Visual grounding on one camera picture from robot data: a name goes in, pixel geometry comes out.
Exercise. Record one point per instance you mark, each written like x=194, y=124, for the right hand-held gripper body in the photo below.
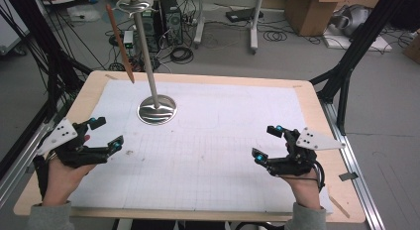
x=313, y=140

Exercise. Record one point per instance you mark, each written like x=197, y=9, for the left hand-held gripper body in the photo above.
x=59, y=134

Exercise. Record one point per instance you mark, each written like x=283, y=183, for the metal utensil stand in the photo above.
x=157, y=111

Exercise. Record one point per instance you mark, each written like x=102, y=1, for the wooden rice spatula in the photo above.
x=120, y=45

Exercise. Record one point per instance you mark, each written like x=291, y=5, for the person's left hand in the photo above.
x=61, y=182

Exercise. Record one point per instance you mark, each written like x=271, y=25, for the person's right hand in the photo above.
x=305, y=190

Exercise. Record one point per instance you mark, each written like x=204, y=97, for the white grid paper mat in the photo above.
x=214, y=150

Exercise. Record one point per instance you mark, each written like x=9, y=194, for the grey tape piece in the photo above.
x=348, y=176

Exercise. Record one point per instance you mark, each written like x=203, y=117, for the tan tape strip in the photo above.
x=339, y=206

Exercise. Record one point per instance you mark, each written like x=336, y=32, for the small white power box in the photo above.
x=128, y=39

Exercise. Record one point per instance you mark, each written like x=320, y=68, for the white stand leg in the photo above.
x=199, y=25
x=254, y=28

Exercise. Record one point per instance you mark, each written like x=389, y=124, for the white foam board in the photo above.
x=360, y=43

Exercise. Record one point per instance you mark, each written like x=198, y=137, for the black flat device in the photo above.
x=242, y=14

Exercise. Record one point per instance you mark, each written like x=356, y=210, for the large cardboard box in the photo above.
x=310, y=12

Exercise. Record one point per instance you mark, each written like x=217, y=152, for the grey silver appliance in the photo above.
x=351, y=20

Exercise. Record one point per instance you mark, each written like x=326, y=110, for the black computer tower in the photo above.
x=172, y=22

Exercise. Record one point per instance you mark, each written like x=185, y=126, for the small cardboard box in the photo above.
x=413, y=48

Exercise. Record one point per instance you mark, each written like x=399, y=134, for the aluminium rail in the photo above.
x=16, y=170
x=360, y=177

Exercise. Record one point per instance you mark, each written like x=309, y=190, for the black frame stand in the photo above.
x=49, y=58
x=350, y=58

